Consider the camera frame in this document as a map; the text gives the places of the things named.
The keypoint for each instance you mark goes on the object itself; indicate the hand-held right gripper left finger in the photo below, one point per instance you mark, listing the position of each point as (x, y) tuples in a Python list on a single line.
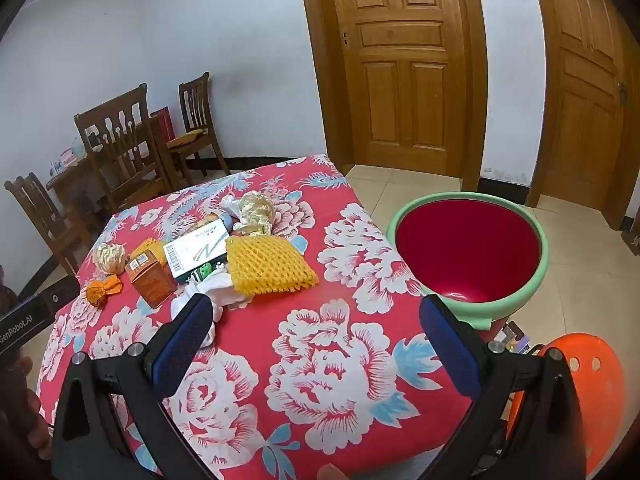
[(182, 345)]

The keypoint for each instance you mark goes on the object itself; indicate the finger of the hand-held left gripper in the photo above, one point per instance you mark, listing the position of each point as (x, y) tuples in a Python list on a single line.
[(62, 294)]

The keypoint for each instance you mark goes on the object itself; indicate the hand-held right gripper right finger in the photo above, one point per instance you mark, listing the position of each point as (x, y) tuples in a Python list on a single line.
[(450, 350)]

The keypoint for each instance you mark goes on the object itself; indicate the orange wrapper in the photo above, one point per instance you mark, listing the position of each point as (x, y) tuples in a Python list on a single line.
[(102, 291)]

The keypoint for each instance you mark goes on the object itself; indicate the white tissue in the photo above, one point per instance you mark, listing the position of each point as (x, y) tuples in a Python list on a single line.
[(220, 292)]

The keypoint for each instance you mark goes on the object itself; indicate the orange cardboard box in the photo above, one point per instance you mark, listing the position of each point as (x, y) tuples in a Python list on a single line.
[(150, 282)]

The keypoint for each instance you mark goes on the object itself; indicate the white and green box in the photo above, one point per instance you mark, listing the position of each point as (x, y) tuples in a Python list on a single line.
[(195, 250)]

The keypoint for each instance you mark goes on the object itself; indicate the red basin with green rim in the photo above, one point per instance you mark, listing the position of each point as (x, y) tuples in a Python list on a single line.
[(465, 245)]

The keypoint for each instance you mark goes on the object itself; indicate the large yellow foam net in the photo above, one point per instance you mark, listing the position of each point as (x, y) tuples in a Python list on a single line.
[(270, 265)]

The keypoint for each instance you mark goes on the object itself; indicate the blue plastic piece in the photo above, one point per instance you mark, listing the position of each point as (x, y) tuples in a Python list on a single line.
[(228, 222)]

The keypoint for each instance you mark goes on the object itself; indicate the person's left hand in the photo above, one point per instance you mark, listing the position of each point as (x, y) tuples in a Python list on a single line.
[(35, 425)]

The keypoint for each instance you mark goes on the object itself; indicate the stack of books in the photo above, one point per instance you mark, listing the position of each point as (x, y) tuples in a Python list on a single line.
[(515, 337)]

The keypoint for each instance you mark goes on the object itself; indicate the wooden dining table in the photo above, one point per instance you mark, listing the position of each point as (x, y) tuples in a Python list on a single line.
[(67, 180)]

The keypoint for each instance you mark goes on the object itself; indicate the red floral tablecloth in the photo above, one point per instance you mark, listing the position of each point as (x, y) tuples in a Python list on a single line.
[(340, 290)]

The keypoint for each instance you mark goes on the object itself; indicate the pink packet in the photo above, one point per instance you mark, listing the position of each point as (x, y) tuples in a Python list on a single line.
[(67, 156)]

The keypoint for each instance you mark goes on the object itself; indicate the pale green box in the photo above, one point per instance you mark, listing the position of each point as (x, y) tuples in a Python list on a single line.
[(79, 147)]

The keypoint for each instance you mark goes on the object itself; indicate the orange plastic stool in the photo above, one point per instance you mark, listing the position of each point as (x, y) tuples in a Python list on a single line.
[(600, 400)]

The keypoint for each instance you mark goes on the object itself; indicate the tall wooden chair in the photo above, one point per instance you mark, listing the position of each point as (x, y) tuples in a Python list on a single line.
[(117, 130)]

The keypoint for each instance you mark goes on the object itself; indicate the red flat box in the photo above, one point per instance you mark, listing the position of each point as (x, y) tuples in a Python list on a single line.
[(164, 122)]

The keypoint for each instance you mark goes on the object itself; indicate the yellow seat cushion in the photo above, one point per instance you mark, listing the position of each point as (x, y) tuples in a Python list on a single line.
[(187, 136)]

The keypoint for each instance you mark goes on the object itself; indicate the dark wooden furniture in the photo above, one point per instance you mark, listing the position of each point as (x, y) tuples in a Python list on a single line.
[(632, 242)]

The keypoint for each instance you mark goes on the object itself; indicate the wooden chair with cushion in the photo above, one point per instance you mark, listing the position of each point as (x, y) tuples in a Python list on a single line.
[(196, 102)]

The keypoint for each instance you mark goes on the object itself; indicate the wooden panel door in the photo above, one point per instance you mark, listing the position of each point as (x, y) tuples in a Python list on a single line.
[(400, 85), (585, 110)]

